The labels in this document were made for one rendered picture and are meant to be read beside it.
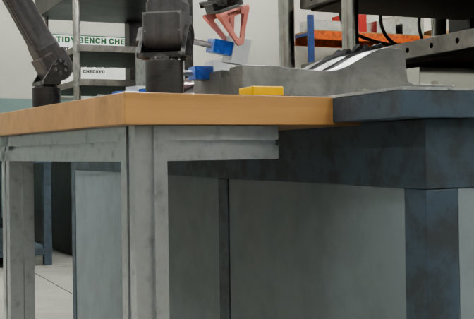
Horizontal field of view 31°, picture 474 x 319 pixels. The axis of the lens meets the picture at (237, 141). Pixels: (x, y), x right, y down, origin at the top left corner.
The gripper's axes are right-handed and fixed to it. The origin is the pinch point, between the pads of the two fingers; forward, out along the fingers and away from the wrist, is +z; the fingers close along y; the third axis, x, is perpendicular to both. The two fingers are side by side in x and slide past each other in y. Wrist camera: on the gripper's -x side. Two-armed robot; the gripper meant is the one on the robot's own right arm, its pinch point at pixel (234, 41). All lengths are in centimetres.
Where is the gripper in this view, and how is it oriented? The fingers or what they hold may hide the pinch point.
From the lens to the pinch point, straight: 174.6
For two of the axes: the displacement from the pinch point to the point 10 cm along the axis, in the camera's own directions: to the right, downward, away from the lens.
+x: -8.7, 3.4, -3.4
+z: 2.8, 9.3, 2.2
